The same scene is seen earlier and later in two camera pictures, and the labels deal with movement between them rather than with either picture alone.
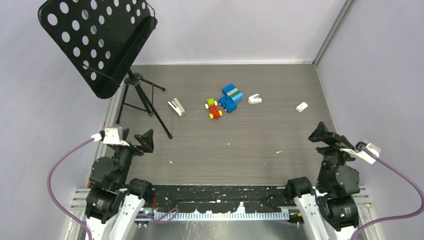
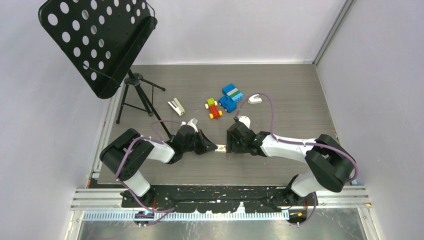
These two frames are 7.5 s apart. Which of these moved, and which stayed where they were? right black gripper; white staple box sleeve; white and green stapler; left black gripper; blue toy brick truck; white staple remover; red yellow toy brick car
Moved: white staple box sleeve; left black gripper; right black gripper
Stayed: white and green stapler; red yellow toy brick car; white staple remover; blue toy brick truck
